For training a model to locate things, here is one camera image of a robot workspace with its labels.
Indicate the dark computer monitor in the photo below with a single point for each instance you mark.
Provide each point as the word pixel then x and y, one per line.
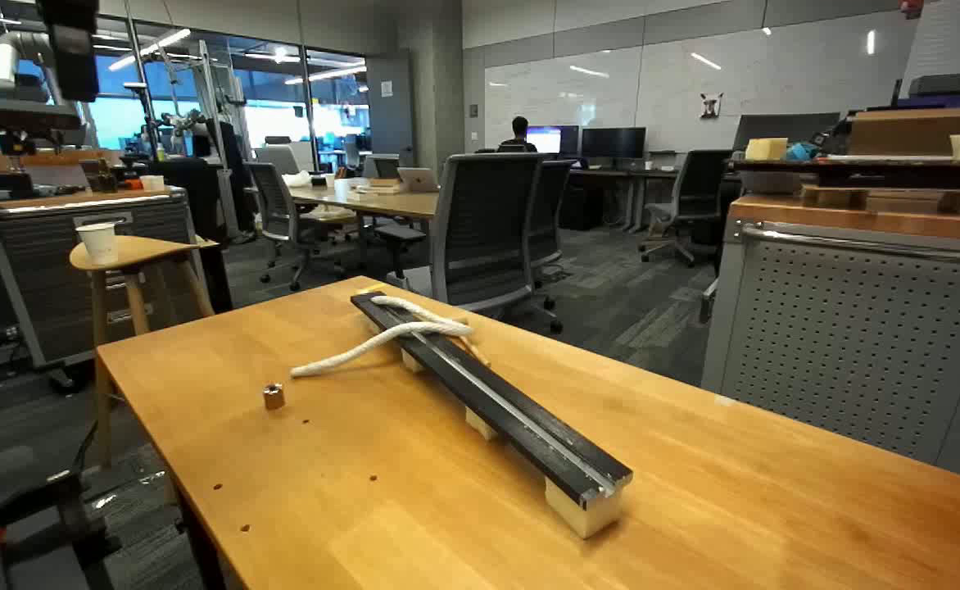
pixel 613 141

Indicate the white paper cup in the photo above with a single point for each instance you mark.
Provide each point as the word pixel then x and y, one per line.
pixel 96 241

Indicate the wooden support block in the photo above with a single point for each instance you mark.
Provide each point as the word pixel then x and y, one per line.
pixel 478 425
pixel 412 363

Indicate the lit computer monitor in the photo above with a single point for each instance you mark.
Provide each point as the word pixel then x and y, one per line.
pixel 548 139

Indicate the long black rail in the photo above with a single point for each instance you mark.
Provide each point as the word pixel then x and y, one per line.
pixel 523 426

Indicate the wooden office desk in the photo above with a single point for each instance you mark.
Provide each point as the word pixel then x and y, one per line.
pixel 376 202

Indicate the seated person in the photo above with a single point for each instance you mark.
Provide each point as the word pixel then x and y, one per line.
pixel 518 134

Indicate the wooden stool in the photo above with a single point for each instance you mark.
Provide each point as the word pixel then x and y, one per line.
pixel 135 255

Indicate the grey perforated metal cabinet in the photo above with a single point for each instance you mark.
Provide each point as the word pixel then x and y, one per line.
pixel 851 350

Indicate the paper sign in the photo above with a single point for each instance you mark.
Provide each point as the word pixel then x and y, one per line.
pixel 711 107

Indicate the brown wooden box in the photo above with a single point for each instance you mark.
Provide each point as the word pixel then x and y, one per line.
pixel 924 134

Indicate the grey drawer cabinet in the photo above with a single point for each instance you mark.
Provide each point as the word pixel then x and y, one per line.
pixel 63 272

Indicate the dark computer desk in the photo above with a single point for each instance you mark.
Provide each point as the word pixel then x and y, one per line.
pixel 620 172

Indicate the small metal nut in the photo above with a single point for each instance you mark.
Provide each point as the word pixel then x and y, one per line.
pixel 272 398

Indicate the black office chair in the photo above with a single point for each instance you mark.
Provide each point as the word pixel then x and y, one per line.
pixel 696 202
pixel 188 198

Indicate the grey mesh office chair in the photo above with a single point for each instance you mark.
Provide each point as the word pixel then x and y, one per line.
pixel 484 230

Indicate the dark mesh office chair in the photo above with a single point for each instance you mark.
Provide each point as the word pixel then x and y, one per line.
pixel 551 217

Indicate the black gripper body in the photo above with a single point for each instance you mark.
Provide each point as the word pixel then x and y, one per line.
pixel 65 44

